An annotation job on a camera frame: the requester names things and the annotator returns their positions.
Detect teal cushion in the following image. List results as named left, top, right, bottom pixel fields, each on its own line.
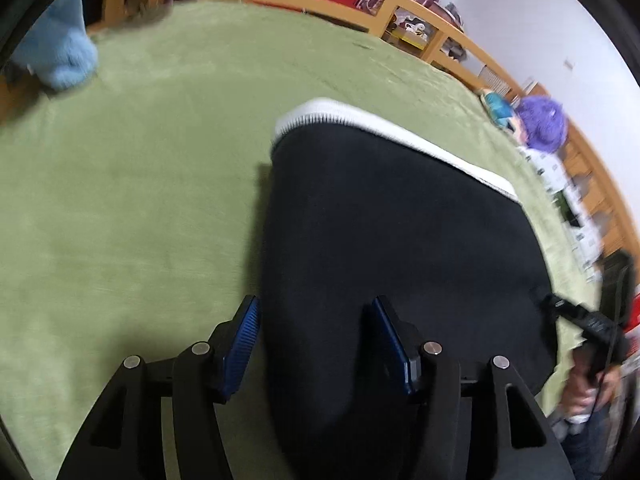
left=480, top=89, right=519, bottom=132

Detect person's right hand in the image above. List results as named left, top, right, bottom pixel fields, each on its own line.
left=559, top=345, right=621, bottom=426

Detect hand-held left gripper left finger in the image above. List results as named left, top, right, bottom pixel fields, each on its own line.
left=56, top=295, right=262, bottom=480

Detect wooden bed frame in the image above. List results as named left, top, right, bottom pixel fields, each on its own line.
left=0, top=0, right=636, bottom=256

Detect green blanket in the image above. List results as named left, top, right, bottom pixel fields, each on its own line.
left=0, top=0, right=601, bottom=480

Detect purple plush toy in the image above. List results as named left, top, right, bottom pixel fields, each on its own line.
left=515, top=96, right=569, bottom=153

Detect person's legs in jeans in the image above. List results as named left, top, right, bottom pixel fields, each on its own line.
left=550, top=402, right=632, bottom=480

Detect yellow box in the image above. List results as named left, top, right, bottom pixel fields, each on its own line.
left=391, top=9, right=442, bottom=54

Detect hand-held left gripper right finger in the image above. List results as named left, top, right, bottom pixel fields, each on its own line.
left=371, top=296, right=576, bottom=480

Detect white printed cloth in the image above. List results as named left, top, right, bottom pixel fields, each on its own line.
left=525, top=146, right=606, bottom=281

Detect black pants with white waistband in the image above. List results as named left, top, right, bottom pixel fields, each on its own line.
left=260, top=97, right=558, bottom=480

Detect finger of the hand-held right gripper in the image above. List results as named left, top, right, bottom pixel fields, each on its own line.
left=537, top=292, right=568, bottom=319

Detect light blue plush toy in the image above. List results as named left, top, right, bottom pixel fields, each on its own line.
left=10, top=0, right=99, bottom=92

